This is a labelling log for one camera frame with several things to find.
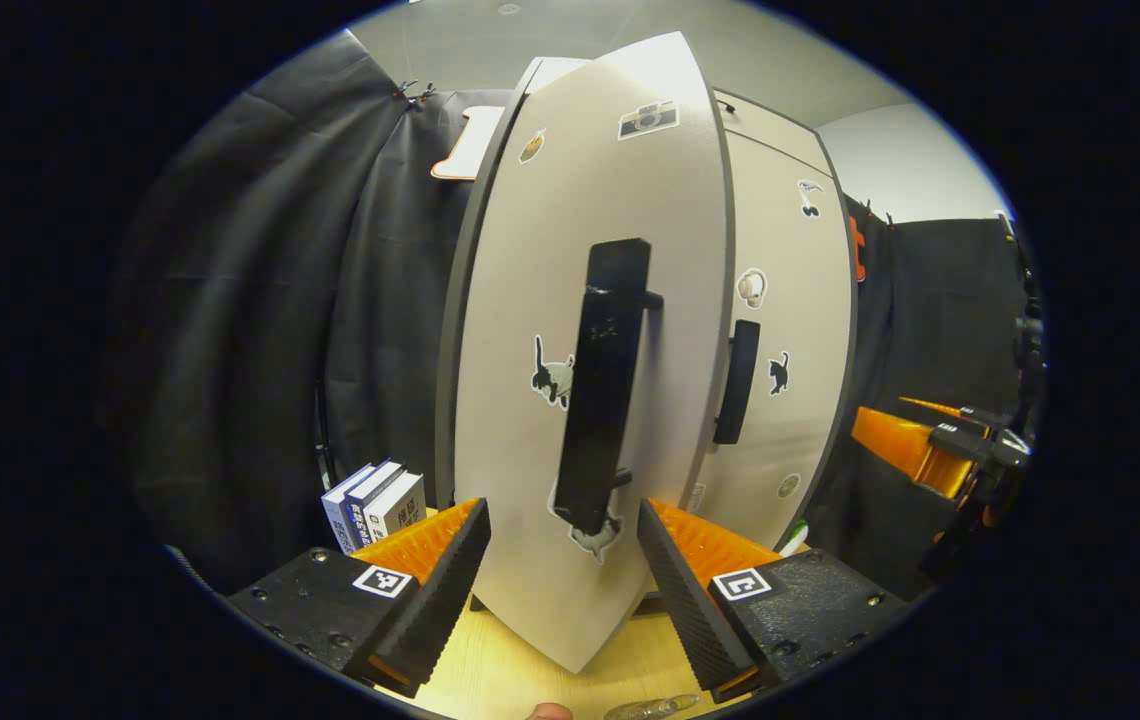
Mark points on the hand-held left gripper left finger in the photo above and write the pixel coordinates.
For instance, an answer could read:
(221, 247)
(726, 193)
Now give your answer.
(420, 610)

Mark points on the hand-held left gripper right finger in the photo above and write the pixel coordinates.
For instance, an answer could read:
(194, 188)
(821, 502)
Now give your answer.
(700, 610)

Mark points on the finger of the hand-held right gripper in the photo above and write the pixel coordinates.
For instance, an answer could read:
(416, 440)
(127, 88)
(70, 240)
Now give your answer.
(965, 413)
(900, 445)

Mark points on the clear glass bottle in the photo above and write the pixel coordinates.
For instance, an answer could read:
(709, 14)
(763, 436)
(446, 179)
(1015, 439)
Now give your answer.
(645, 708)

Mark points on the white cabinet door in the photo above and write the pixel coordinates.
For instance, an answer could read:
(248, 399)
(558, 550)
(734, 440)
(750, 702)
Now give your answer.
(790, 240)
(520, 300)

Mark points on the white grey cabinet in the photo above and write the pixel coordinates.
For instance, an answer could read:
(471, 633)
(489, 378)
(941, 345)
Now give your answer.
(444, 420)

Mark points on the watermelon slice toy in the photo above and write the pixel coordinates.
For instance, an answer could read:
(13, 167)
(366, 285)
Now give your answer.
(795, 538)

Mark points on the black backdrop cloth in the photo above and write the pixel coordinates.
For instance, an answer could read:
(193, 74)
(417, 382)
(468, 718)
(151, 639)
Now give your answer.
(260, 300)

